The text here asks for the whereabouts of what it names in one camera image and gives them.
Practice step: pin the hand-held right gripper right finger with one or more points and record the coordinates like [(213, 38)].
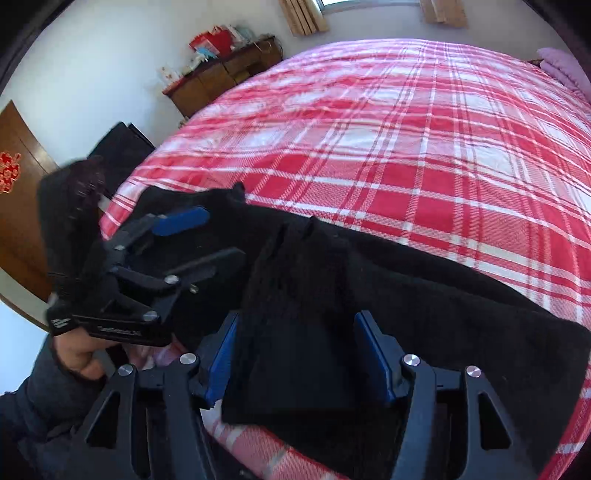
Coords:
[(376, 355)]

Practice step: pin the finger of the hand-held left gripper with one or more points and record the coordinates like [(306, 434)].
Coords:
[(217, 261), (184, 219)]

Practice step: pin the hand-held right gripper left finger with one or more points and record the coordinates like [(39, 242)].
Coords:
[(221, 364)]

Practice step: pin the black pants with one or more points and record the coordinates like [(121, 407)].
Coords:
[(415, 314)]

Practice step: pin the person's left forearm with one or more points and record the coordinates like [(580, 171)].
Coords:
[(32, 406)]

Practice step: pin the person's left hand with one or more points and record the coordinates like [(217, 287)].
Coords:
[(78, 353)]

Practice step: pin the black chair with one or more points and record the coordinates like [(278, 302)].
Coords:
[(122, 150)]

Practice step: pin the brown wooden door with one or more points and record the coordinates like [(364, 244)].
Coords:
[(23, 230)]

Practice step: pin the white greeting card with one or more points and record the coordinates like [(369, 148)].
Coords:
[(169, 76)]

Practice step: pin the brown wooden desk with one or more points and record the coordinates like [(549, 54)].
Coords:
[(217, 78)]

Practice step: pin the red gift bag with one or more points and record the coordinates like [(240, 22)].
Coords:
[(212, 40)]

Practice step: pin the red paper door decoration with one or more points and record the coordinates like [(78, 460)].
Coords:
[(9, 173)]

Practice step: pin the white green bag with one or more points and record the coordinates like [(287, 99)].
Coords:
[(241, 34)]

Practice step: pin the red plaid bed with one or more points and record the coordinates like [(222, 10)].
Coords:
[(369, 138)]

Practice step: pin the beige curtain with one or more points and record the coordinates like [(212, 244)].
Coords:
[(302, 16), (443, 10)]

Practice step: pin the sliding window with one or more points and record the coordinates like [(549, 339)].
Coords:
[(330, 2)]

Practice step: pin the pink folded quilt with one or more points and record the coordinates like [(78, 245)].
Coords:
[(565, 69)]

